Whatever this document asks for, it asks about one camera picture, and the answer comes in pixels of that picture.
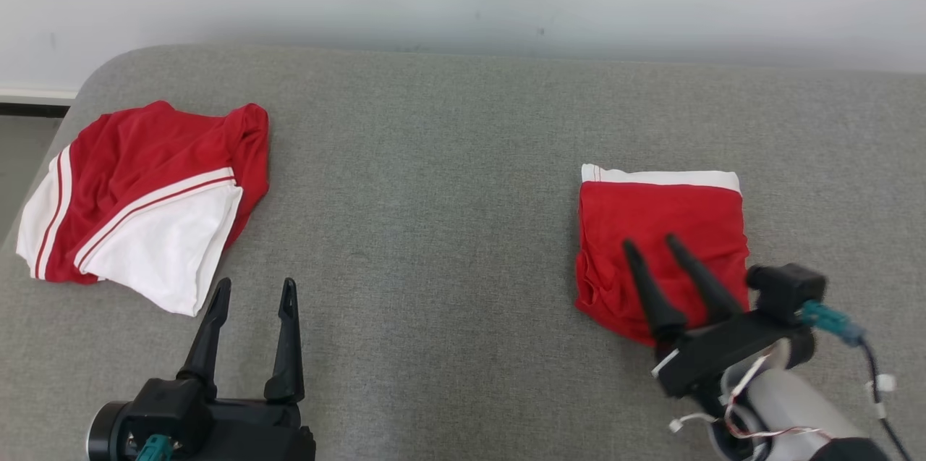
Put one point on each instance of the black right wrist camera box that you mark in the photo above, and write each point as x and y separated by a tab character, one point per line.
788	291

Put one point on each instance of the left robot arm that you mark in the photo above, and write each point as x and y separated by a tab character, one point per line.
107	436

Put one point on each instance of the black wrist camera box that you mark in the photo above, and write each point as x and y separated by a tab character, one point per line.
170	410
788	291

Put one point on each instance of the white wall baseboard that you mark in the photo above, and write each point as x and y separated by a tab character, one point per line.
36	93

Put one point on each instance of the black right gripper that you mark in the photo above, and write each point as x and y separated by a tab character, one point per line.
712	352

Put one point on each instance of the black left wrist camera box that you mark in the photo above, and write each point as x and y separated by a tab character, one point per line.
170	410

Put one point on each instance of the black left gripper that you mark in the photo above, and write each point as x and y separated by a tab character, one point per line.
253	436

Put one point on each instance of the red shorts with white waistband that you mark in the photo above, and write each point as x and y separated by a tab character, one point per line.
651	229

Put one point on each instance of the red and white basketball jersey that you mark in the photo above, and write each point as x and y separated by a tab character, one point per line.
137	186

